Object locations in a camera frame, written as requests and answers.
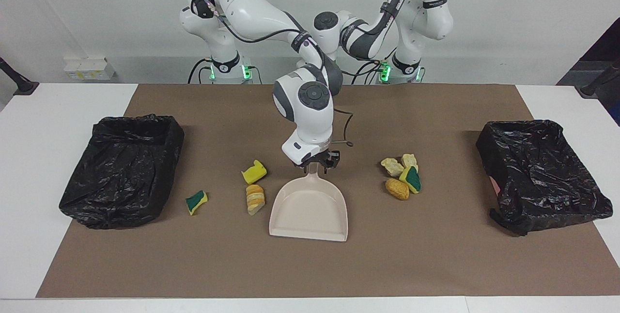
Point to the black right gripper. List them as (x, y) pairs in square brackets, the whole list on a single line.
[(319, 156)]

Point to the beige plastic dustpan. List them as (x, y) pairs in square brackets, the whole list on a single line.
[(310, 211)]

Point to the curled yellow sponge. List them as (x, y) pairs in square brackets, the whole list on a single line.
[(253, 174)]

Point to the pale bread chunk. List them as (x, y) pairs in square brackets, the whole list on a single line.
[(391, 166)]

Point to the large striped croissant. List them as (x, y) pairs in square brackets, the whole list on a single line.
[(255, 199)]

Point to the brown bread roll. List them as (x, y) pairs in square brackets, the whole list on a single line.
[(397, 189)]

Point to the small striped bread piece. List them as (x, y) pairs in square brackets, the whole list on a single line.
[(410, 160)]

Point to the thick green yellow sponge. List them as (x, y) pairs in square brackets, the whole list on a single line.
[(412, 178)]

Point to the small green yellow sponge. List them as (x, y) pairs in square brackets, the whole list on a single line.
[(196, 201)]

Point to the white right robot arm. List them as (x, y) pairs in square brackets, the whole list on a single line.
[(310, 109)]

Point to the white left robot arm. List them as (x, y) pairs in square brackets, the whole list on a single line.
[(426, 12)]

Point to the black bag lined pink bin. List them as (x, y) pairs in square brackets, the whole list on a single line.
[(542, 182)]

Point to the brown paper table mat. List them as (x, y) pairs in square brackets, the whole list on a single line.
[(310, 264)]

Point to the black clamp stand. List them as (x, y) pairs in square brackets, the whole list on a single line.
[(22, 85), (593, 87)]

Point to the white wall socket box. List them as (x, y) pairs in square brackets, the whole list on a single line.
[(89, 68)]

